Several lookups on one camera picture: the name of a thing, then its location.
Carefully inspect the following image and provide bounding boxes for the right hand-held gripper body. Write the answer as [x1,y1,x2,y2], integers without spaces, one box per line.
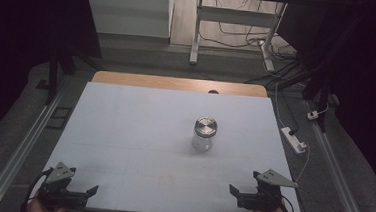
[236,166,301,212]

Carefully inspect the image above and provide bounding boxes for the black floor cables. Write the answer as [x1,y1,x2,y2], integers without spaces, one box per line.
[196,0,313,92]

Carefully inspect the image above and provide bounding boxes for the small white adapter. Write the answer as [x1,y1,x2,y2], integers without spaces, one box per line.
[306,109,321,122]

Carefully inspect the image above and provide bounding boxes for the white wall panel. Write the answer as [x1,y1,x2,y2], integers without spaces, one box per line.
[81,0,175,40]

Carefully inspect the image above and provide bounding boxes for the clear glass jar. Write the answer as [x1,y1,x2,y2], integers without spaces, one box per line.
[190,129,216,153]

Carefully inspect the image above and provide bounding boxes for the thin white cable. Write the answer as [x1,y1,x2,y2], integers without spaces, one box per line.
[268,81,316,185]

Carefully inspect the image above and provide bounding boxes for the black metal stand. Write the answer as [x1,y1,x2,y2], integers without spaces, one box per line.
[34,15,107,110]
[274,0,372,136]

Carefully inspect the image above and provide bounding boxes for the black curtain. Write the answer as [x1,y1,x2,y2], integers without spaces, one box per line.
[265,0,376,202]
[0,0,106,164]

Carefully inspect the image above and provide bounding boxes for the white power strip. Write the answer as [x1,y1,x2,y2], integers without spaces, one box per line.
[279,126,310,155]

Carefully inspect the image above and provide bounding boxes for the aluminium floor rail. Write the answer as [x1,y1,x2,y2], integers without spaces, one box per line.
[296,99,376,212]
[0,71,74,212]

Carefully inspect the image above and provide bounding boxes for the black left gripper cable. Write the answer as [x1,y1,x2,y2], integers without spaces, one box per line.
[19,166,53,212]

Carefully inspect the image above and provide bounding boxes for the person's left hand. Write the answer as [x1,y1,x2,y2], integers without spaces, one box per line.
[25,196,67,212]

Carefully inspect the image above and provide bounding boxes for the white table cover board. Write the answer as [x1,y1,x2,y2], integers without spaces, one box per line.
[37,78,313,212]

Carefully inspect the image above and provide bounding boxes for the white metal desk frame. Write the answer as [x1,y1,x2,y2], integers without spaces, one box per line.
[188,0,289,75]

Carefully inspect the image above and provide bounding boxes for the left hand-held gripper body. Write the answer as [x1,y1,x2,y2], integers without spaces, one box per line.
[35,160,90,212]

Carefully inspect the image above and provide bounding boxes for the wooden table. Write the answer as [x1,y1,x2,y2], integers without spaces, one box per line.
[90,69,270,99]

